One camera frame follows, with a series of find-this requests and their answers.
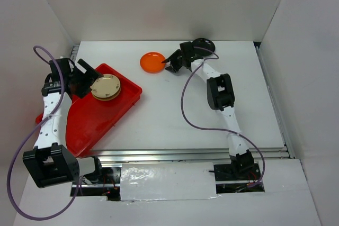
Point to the black plate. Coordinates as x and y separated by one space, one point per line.
204 45

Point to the yellow brown patterned plate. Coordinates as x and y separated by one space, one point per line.
107 98

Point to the white foil cover sheet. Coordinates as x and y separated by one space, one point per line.
167 181

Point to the orange plate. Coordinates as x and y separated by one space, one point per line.
152 62

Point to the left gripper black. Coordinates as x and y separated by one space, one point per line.
89 77

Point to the beige plate with motifs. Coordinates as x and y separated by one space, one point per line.
106 86

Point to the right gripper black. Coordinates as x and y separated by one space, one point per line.
174 68

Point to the red plastic bin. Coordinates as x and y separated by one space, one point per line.
90 119

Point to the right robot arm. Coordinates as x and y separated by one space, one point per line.
221 99

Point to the aluminium rail front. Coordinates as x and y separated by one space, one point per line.
165 155

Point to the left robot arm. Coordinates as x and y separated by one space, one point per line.
50 162

